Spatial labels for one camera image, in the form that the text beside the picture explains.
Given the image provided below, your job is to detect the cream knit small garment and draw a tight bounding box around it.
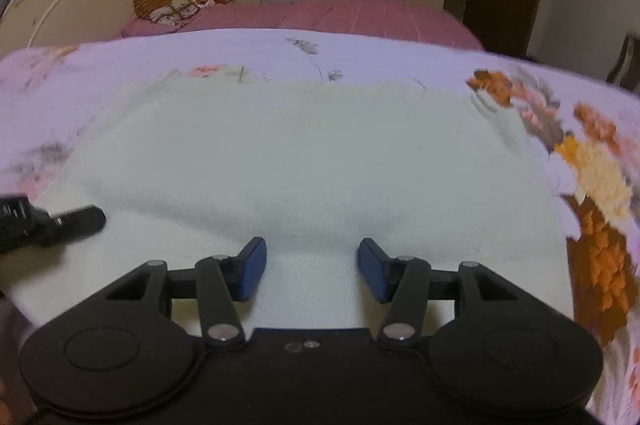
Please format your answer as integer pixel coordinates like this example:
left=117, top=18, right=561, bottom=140
left=1, top=78, right=573, bottom=329

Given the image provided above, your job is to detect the orange patterned pillow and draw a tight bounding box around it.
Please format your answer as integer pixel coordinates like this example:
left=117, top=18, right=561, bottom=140
left=132, top=0, right=233, bottom=26

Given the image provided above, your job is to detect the pink checked bed sheet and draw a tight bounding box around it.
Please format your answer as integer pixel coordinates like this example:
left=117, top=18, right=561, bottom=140
left=120, top=0, right=483, bottom=51

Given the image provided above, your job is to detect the white floral quilt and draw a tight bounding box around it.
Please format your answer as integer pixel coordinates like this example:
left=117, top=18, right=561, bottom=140
left=1, top=29, right=639, bottom=424

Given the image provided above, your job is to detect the dark wooden chair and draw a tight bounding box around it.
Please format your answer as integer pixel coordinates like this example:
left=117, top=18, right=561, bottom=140
left=606, top=33, right=640, bottom=94

